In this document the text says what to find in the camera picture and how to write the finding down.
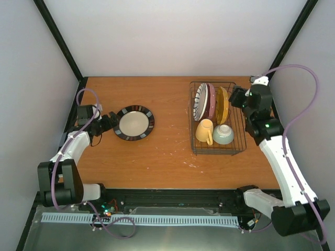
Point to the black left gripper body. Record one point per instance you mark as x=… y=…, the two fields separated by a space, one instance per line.
x=104 y=126

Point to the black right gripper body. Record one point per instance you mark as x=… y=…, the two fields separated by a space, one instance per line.
x=236 y=95

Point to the yellow scalloped plate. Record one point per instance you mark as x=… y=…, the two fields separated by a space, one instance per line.
x=222 y=105

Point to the pink dotted scalloped plate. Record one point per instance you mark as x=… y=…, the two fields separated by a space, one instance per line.
x=209 y=111

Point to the dark striped bottom plate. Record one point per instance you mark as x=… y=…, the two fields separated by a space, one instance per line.
x=135 y=123

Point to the dark wire dish rack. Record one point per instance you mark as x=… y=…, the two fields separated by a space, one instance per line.
x=235 y=120

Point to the white plate with blue stripes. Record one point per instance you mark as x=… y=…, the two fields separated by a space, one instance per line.
x=200 y=101

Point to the green patterned small bowl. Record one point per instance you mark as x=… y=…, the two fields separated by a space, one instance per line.
x=223 y=134

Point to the yellow ceramic mug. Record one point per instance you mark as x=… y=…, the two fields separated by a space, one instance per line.
x=204 y=131

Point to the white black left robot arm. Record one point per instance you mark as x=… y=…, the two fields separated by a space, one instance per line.
x=59 y=180

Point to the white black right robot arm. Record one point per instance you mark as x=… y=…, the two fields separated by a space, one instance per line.
x=299 y=210

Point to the small green-lit circuit board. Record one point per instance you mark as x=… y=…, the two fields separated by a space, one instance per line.
x=110 y=211

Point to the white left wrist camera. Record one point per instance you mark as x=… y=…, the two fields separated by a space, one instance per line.
x=97 y=110

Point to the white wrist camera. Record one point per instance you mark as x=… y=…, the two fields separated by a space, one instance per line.
x=259 y=79
x=97 y=110

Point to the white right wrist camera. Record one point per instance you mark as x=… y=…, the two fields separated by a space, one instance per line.
x=259 y=79

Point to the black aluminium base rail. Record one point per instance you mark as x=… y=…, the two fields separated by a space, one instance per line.
x=221 y=201

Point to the light blue slotted cable duct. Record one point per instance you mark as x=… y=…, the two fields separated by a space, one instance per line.
x=146 y=220

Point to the black right frame post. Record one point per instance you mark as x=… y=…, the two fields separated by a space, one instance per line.
x=294 y=31

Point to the black frame post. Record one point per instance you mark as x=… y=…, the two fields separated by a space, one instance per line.
x=48 y=19
x=294 y=31

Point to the black left frame post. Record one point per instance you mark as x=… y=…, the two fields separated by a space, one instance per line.
x=48 y=19

